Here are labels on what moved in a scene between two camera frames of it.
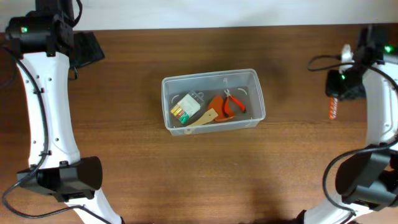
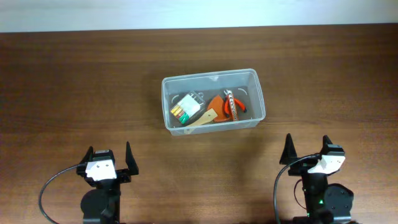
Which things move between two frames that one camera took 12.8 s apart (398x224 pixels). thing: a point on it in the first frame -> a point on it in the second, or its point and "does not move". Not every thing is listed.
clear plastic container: (213, 102) does not move
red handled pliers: (226, 103) does not move
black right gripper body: (342, 90) -> (298, 168)
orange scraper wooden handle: (216, 112) does not move
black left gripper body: (88, 48) -> (121, 174)
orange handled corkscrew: (333, 108) -> (234, 114)
